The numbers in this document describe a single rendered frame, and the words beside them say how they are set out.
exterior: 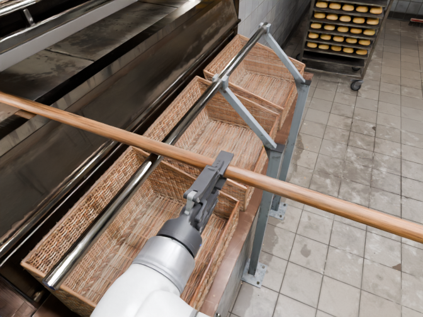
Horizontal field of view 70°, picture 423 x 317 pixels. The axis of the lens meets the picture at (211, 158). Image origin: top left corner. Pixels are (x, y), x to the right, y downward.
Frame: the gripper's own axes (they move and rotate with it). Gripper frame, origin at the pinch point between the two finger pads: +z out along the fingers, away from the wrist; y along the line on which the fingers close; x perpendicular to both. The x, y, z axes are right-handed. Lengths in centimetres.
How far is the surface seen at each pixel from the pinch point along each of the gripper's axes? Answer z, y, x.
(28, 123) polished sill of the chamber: -4, 2, -53
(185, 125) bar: 12.8, 2.3, -15.5
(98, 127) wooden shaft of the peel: -0.7, -1.4, -31.3
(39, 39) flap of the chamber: -1.8, -21.7, -38.0
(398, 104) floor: 255, 119, 79
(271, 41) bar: 86, 8, -13
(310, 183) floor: 120, 119, 22
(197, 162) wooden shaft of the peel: -0.9, -0.9, -5.1
